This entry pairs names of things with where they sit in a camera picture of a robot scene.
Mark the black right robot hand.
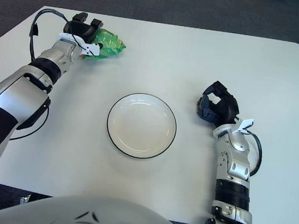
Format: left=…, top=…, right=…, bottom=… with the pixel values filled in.
left=195, top=79, right=243, bottom=130

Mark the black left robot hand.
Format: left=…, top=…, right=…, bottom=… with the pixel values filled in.
left=62, top=11, right=108, bottom=49

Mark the green snack bag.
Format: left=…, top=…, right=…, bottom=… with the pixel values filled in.
left=79, top=26, right=128, bottom=65

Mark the white plate with black rim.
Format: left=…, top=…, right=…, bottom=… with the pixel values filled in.
left=103, top=89, right=180, bottom=162

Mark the grey robot torso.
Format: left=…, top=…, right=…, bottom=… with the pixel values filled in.
left=0, top=187, right=202, bottom=224

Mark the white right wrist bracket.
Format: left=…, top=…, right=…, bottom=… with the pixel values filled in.
left=234, top=116, right=255, bottom=134

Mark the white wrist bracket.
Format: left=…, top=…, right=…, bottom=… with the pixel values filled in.
left=55, top=32, right=102, bottom=57
left=234, top=116, right=255, bottom=134

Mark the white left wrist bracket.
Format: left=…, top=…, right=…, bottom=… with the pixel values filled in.
left=55, top=32, right=102, bottom=57

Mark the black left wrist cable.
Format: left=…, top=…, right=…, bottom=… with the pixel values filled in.
left=26, top=6, right=70, bottom=64

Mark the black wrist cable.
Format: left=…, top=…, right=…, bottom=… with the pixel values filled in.
left=241, top=130, right=265, bottom=178
left=26, top=6, right=70, bottom=64

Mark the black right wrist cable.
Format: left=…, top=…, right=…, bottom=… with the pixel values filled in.
left=241, top=130, right=265, bottom=178

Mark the small shiny bracket under table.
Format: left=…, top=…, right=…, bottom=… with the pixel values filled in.
left=19, top=194, right=31, bottom=206

